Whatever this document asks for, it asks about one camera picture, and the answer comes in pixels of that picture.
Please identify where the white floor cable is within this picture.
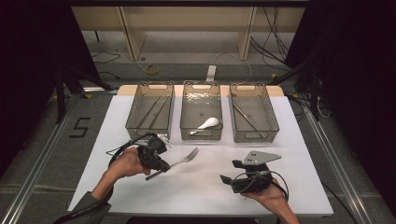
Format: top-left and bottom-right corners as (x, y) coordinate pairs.
(213, 50), (254, 84)

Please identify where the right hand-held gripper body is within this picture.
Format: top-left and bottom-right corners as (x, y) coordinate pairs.
(231, 150), (282, 194)

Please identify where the silver fork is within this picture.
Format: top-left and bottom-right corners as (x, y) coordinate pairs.
(145, 147), (200, 181)

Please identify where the right hand-held gripper cable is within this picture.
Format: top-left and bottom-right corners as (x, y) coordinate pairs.
(232, 170), (290, 202)

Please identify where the aluminium floor rail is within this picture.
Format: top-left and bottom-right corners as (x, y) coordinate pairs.
(303, 108), (375, 224)
(0, 92), (87, 224)

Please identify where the person's left hand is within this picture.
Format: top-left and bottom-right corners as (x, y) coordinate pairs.
(108, 147), (152, 178)

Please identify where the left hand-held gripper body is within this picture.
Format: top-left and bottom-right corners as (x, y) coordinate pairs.
(135, 133), (173, 171)

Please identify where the thick black floor cable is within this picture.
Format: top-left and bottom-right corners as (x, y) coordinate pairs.
(320, 180), (356, 222)

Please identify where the hand-held gripper cable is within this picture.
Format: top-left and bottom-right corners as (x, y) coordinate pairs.
(232, 170), (290, 202)
(106, 132), (158, 168)

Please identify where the yellow tape roll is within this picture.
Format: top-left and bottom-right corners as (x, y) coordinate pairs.
(144, 63), (161, 77)

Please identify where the bundle of black cables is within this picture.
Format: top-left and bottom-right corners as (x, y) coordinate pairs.
(250, 7), (292, 72)

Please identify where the beige wooden shelf unit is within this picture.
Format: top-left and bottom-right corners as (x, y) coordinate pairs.
(72, 6), (306, 62)

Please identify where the white ceramic spoon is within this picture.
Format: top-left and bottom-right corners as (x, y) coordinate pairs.
(189, 117), (220, 136)

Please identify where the white table mat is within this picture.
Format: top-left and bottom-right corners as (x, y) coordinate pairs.
(67, 94), (334, 217)

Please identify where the white power strip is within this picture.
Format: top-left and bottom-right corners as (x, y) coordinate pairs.
(205, 64), (218, 82)

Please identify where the black metal stand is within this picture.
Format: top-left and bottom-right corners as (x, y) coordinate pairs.
(269, 59), (322, 122)
(54, 62), (113, 125)

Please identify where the translucent grey plastic bin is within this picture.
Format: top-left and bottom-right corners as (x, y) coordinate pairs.
(228, 82), (279, 144)
(179, 79), (224, 142)
(124, 81), (176, 142)

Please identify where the left hand-held gripper cable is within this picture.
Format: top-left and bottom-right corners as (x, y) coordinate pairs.
(106, 132), (158, 168)

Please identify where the person's right hand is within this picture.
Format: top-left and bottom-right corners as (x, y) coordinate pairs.
(241, 178), (289, 206)

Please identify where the thin black floor cable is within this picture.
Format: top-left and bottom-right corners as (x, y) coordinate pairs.
(92, 50), (121, 65)

